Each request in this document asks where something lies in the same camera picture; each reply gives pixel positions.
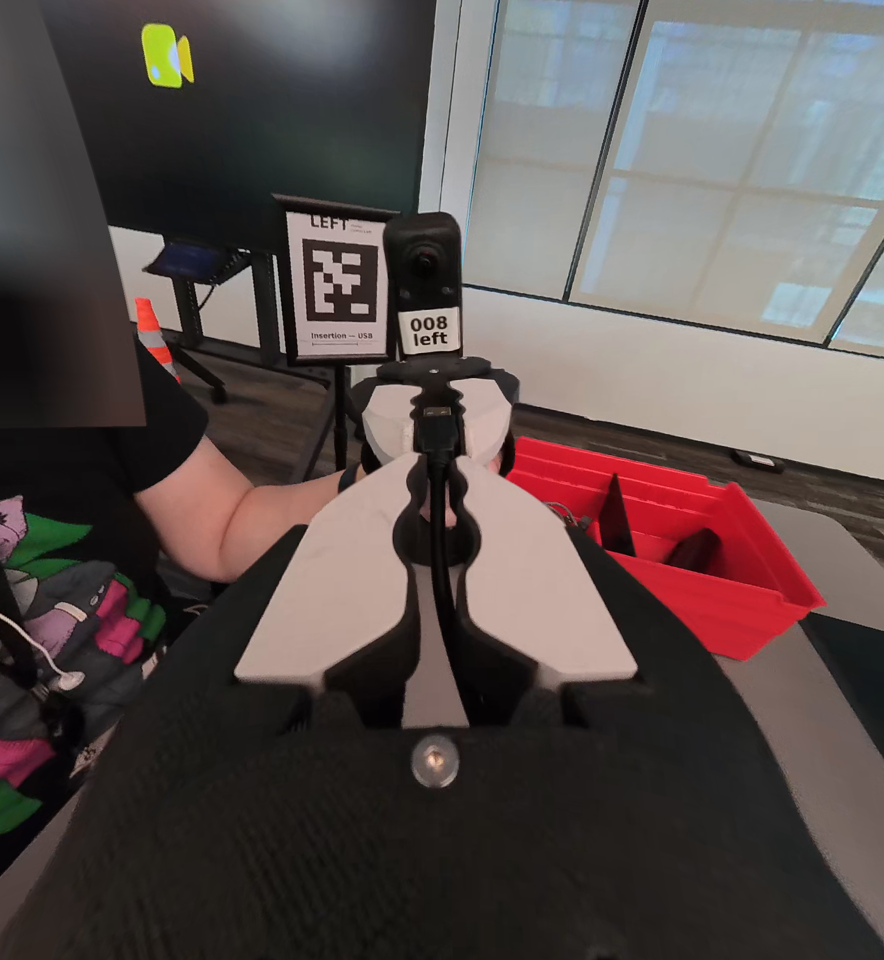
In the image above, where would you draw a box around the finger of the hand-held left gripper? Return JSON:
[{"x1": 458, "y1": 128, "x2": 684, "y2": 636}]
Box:
[
  {"x1": 453, "y1": 377, "x2": 512, "y2": 460},
  {"x1": 361, "y1": 382, "x2": 422, "y2": 466}
]

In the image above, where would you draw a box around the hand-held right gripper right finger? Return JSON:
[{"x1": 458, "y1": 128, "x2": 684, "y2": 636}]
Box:
[{"x1": 449, "y1": 454, "x2": 638, "y2": 727}]

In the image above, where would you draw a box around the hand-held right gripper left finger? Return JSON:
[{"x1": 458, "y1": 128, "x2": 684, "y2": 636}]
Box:
[{"x1": 234, "y1": 452, "x2": 422, "y2": 727}]

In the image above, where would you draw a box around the black usb cable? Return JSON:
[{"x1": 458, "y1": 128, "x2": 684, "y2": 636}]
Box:
[{"x1": 418, "y1": 405, "x2": 467, "y2": 680}]

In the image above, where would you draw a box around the red plastic bin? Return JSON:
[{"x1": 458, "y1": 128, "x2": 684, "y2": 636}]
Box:
[{"x1": 505, "y1": 437, "x2": 825, "y2": 661}]

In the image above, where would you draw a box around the person's left forearm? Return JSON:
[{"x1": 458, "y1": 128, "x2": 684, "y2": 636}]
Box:
[{"x1": 134, "y1": 435, "x2": 362, "y2": 582}]

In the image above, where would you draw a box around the black framed tag sign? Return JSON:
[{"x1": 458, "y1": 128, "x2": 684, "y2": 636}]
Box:
[{"x1": 271, "y1": 193, "x2": 403, "y2": 475}]

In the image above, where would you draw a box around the black bin divider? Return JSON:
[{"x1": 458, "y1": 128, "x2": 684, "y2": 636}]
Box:
[{"x1": 598, "y1": 474, "x2": 638, "y2": 558}]

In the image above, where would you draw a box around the black tablet floor stand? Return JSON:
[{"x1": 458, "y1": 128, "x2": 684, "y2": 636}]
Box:
[{"x1": 144, "y1": 238, "x2": 254, "y2": 406}]

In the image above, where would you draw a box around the orange traffic cone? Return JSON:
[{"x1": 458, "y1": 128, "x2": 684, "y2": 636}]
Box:
[{"x1": 134, "y1": 297, "x2": 182, "y2": 384}]

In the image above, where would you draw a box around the person's printed black shirt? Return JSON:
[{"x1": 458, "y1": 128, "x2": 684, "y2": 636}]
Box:
[{"x1": 0, "y1": 337, "x2": 210, "y2": 897}]

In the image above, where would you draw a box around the large window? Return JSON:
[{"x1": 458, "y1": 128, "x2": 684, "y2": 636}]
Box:
[{"x1": 460, "y1": 0, "x2": 884, "y2": 365}]

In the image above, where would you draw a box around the large black wall screen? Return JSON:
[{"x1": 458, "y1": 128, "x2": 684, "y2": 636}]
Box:
[{"x1": 37, "y1": 0, "x2": 439, "y2": 258}]

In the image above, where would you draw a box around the thin white cord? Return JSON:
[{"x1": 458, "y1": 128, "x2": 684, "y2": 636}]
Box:
[{"x1": 0, "y1": 577, "x2": 86, "y2": 693}]

